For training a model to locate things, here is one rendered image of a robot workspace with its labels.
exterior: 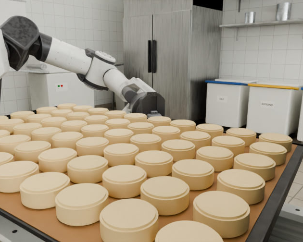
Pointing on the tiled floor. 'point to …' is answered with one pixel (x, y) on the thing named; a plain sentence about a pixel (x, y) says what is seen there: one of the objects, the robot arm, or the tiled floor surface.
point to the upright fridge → (174, 50)
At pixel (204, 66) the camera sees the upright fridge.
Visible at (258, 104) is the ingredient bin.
